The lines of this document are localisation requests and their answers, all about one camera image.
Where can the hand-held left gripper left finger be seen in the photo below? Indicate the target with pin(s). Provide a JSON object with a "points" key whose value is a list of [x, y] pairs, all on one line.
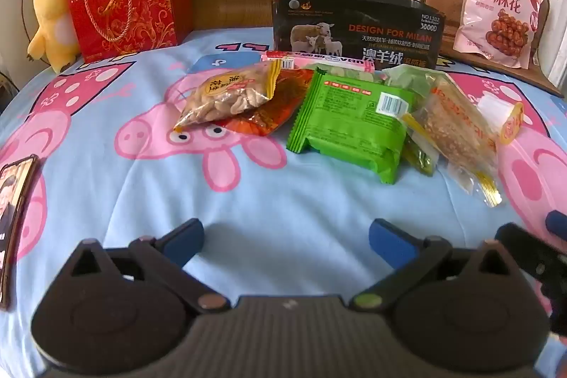
{"points": [[184, 243]]}

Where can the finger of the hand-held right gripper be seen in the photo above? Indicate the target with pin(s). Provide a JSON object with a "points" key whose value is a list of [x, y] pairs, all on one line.
{"points": [[518, 240], [558, 225]]}

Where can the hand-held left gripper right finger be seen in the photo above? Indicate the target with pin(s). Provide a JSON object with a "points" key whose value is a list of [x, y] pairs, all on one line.
{"points": [[390, 238]]}

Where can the small dark green packet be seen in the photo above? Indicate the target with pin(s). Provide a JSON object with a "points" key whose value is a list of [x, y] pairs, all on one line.
{"points": [[421, 159]]}

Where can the green biscuit packet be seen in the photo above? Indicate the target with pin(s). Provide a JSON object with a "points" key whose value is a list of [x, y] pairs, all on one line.
{"points": [[345, 125]]}

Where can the clear sesame candy packet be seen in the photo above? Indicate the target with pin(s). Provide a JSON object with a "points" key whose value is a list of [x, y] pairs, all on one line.
{"points": [[452, 130]]}

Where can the white jelly cup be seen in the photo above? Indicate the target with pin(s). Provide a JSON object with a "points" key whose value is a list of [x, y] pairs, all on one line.
{"points": [[491, 112]]}

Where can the clear peanut packet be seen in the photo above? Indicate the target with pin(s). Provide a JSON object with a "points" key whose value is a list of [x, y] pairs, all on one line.
{"points": [[221, 94]]}

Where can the pale green snack packet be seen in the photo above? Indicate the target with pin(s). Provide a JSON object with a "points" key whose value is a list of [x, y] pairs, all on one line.
{"points": [[407, 79]]}

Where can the orange spicy snack packet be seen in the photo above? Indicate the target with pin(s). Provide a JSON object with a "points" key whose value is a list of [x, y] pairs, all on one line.
{"points": [[274, 108]]}

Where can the pink snack packet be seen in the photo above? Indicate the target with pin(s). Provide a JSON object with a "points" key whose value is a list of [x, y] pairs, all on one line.
{"points": [[319, 60]]}

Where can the black sheep print box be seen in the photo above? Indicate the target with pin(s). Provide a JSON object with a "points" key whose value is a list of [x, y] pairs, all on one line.
{"points": [[354, 28]]}

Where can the pig print blanket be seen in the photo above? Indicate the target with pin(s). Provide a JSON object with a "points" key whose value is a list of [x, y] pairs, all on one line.
{"points": [[133, 192]]}

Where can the smartphone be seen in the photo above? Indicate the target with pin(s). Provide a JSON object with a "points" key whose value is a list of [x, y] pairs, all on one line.
{"points": [[17, 205]]}

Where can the pink snack bag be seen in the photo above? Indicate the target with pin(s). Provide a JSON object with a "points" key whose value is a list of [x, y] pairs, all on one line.
{"points": [[496, 6]]}

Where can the yellow plush duck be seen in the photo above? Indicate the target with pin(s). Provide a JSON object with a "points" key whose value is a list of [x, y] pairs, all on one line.
{"points": [[51, 15]]}

